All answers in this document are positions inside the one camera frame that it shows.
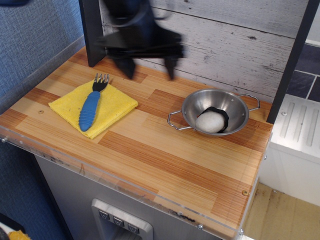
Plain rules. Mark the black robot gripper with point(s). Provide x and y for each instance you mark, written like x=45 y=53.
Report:
x=137 y=34

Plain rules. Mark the blue handled metal fork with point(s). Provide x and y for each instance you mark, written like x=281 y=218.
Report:
x=89 y=108

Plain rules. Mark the yellow folded cloth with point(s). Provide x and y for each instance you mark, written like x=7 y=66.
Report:
x=112 y=106

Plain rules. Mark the white egg-shaped object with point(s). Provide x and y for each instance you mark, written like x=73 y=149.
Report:
x=210 y=122

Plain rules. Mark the clear acrylic edge guard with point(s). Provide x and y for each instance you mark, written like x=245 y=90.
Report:
x=204 y=181

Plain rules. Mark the silver toy dispenser panel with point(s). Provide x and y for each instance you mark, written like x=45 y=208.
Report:
x=116 y=224

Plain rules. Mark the white grooved appliance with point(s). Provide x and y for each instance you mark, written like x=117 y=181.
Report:
x=292 y=158

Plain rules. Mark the yellow object at corner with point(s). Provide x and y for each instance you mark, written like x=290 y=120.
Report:
x=7 y=233

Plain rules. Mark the dark grey left post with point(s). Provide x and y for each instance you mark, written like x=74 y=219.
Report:
x=92 y=30

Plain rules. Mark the dark grey post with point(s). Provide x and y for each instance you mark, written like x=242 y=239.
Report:
x=92 y=30
x=298 y=45

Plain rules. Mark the silver metal bowl with handles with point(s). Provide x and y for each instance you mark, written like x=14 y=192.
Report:
x=235 y=109

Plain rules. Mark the dark grey right post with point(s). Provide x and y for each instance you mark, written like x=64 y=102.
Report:
x=298 y=45

